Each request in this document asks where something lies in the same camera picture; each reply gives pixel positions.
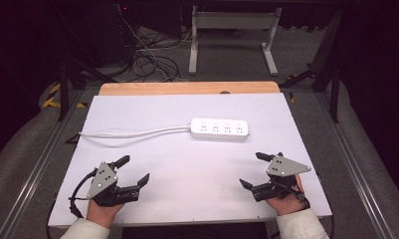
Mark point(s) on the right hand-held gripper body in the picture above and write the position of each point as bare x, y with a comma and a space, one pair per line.
283, 167

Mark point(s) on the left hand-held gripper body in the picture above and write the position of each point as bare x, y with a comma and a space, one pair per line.
102, 186

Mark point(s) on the person's left hand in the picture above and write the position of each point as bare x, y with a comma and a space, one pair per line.
100, 214

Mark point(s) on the person's right hand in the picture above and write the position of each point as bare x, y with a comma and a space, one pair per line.
288, 204

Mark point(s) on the white board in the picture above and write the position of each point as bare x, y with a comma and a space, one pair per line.
193, 172

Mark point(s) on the white power strip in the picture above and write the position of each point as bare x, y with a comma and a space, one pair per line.
219, 128

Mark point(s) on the black metal stand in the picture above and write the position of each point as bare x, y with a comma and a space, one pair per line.
63, 89
334, 83

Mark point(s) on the yellow black hazard tape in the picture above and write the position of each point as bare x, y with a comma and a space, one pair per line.
52, 99

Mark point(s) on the wooden table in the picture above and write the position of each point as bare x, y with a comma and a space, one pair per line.
187, 88

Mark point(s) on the black cabinet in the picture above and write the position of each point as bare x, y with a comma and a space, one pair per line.
110, 30

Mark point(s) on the aluminium rail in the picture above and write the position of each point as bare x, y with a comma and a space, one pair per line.
34, 176
356, 172

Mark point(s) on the white metal stand frame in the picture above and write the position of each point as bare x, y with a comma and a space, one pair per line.
235, 20

